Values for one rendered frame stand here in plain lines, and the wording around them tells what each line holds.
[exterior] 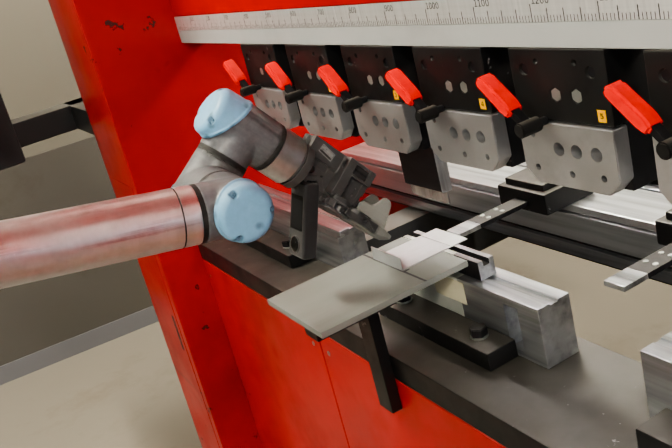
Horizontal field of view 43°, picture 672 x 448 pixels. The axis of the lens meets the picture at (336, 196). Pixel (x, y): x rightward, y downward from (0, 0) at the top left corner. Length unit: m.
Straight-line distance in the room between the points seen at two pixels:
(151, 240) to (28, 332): 2.97
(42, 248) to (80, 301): 2.96
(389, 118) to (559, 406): 0.48
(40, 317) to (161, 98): 2.07
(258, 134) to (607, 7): 0.50
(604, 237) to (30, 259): 0.90
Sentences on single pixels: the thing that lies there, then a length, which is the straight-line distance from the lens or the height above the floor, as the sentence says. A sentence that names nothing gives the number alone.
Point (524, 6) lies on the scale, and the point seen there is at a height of 1.39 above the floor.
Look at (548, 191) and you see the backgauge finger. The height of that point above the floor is 1.02.
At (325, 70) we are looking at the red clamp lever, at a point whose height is 1.31.
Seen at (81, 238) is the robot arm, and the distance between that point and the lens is 1.00.
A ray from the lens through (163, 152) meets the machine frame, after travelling 2.06.
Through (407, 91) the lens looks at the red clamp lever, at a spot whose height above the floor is 1.29.
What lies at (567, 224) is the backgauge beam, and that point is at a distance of 1.52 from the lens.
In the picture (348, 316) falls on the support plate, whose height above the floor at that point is 1.00.
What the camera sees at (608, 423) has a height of 0.88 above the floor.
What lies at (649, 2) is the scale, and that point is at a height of 1.39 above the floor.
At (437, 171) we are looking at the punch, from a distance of 1.30.
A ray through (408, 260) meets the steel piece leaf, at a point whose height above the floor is 1.00.
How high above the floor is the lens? 1.53
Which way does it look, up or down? 18 degrees down
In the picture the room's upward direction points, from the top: 15 degrees counter-clockwise
